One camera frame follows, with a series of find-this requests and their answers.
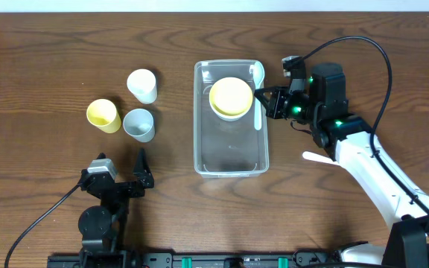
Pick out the pale green spoon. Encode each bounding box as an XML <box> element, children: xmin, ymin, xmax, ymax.
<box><xmin>252</xmin><ymin>61</ymin><xmax>265</xmax><ymax>131</ymax></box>

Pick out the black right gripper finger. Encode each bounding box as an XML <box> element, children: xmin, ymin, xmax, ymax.
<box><xmin>255</xmin><ymin>86</ymin><xmax>288</xmax><ymax>93</ymax></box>
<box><xmin>254</xmin><ymin>90</ymin><xmax>270</xmax><ymax>110</ymax></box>

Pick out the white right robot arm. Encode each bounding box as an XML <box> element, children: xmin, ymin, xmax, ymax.
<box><xmin>254</xmin><ymin>63</ymin><xmax>429</xmax><ymax>267</ymax></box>

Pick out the white plastic fork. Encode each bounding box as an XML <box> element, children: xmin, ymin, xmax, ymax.
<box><xmin>302</xmin><ymin>151</ymin><xmax>339</xmax><ymax>166</ymax></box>

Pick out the yellow plastic bowl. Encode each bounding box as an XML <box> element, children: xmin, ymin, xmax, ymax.
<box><xmin>209</xmin><ymin>77</ymin><xmax>253</xmax><ymax>106</ymax></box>

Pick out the grey plastic cup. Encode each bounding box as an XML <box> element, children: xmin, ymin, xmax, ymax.
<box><xmin>122</xmin><ymin>109</ymin><xmax>155</xmax><ymax>143</ymax></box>

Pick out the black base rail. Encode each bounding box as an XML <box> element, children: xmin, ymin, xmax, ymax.
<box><xmin>46</xmin><ymin>249</ymin><xmax>343</xmax><ymax>268</ymax></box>

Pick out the yellow plastic cup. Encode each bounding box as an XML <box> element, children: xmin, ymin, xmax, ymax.
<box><xmin>86</xmin><ymin>99</ymin><xmax>121</xmax><ymax>133</ymax></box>

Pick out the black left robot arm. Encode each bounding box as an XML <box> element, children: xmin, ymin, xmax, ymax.
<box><xmin>78</xmin><ymin>149</ymin><xmax>154</xmax><ymax>254</ymax></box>

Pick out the clear plastic container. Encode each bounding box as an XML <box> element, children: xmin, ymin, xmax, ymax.
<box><xmin>194</xmin><ymin>60</ymin><xmax>270</xmax><ymax>178</ymax></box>

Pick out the white plastic bowl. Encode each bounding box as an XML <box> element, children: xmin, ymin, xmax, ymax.
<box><xmin>210</xmin><ymin>101</ymin><xmax>252</xmax><ymax>121</ymax></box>

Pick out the white plastic cup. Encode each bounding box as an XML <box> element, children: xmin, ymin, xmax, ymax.
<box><xmin>127</xmin><ymin>68</ymin><xmax>158</xmax><ymax>104</ymax></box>

